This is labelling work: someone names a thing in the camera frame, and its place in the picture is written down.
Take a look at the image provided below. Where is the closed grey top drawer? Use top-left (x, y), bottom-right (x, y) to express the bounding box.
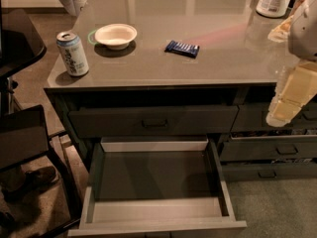
top-left (68, 105), bottom-right (238, 138)

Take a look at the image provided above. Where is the white paper bowl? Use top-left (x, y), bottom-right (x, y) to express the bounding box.
top-left (95, 24), bottom-right (137, 51)

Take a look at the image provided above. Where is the dark round side table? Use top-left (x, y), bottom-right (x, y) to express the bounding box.
top-left (0, 9), bottom-right (47, 79)

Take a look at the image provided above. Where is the grey right bottom drawer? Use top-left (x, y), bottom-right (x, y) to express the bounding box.
top-left (222, 163), bottom-right (317, 181)

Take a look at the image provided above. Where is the blue rxbar blueberry wrapper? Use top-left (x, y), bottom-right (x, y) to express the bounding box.
top-left (164, 41), bottom-right (200, 59)

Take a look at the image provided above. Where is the brown shoe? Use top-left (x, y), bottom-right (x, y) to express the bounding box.
top-left (2, 167), bottom-right (56, 202)

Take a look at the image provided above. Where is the black chair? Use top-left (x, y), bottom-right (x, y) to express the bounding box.
top-left (0, 105), bottom-right (82, 238)

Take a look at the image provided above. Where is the grey right middle drawer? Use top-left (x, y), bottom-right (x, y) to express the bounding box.
top-left (220, 136), bottom-right (317, 162)

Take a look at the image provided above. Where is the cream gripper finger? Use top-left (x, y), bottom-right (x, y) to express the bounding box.
top-left (265, 100), bottom-right (301, 127)
top-left (277, 60), bottom-right (317, 107)

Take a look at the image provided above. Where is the white and blue drink can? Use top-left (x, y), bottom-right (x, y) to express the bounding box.
top-left (56, 31), bottom-right (89, 76)

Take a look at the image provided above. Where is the open grey middle drawer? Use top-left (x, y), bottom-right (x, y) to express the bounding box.
top-left (68, 136), bottom-right (247, 238)

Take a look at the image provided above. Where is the grey right top drawer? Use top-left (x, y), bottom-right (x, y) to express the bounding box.
top-left (231, 101), bottom-right (317, 133)

